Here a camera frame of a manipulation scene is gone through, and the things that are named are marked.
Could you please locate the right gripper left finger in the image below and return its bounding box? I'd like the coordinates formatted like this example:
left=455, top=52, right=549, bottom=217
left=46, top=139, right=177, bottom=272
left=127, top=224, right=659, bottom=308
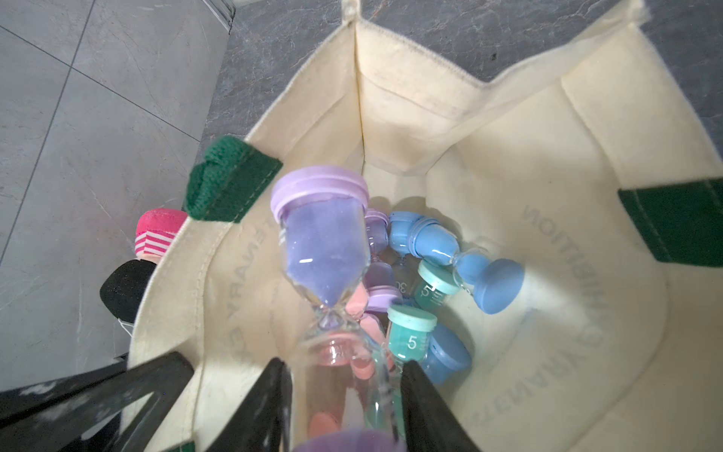
left=208, top=358, right=293, bottom=451

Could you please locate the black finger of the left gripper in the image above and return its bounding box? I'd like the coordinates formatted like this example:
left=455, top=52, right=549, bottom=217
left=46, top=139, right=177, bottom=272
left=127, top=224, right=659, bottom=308
left=1, top=351, right=194, bottom=451

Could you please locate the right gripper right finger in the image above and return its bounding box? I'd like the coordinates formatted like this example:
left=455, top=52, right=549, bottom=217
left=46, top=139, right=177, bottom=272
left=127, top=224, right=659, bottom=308
left=400, top=361, right=480, bottom=452

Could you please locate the blue hourglass pile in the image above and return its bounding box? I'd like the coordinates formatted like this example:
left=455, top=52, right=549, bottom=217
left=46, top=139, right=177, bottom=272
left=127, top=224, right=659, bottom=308
left=420, top=324, right=472, bottom=385

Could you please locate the purple hourglass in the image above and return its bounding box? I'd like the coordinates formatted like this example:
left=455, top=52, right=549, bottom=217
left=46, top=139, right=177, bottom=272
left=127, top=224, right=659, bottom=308
left=270, top=166, right=406, bottom=451
left=363, top=208, right=395, bottom=289

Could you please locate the teal hourglass pile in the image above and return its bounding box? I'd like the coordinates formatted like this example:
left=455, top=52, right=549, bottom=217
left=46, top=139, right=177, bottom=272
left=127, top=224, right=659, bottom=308
left=387, top=305, right=438, bottom=363

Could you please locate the pink hourglass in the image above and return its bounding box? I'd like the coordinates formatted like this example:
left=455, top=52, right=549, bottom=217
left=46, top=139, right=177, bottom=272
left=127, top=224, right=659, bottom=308
left=308, top=284, right=398, bottom=438

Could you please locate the cream canvas tote bag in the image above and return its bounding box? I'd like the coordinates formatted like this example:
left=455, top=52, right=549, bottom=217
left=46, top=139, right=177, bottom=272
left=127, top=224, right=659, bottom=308
left=130, top=1, right=722, bottom=451

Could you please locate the teal green hourglass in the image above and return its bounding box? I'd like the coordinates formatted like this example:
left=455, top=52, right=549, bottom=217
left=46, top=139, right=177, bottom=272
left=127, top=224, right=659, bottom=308
left=412, top=259, right=461, bottom=313

